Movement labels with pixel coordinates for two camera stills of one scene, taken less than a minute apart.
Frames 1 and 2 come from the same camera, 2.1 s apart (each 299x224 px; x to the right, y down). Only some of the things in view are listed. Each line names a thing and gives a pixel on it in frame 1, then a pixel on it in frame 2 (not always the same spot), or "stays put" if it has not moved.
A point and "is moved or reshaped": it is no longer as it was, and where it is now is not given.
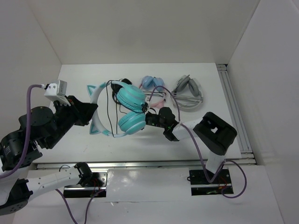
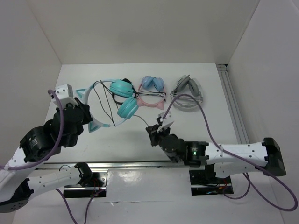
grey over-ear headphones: (187, 93) stays put
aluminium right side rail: (242, 136) stays put
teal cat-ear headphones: (130, 99) is moved or reshaped
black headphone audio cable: (109, 108) is moved or reshaped
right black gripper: (145, 117) → (152, 130)
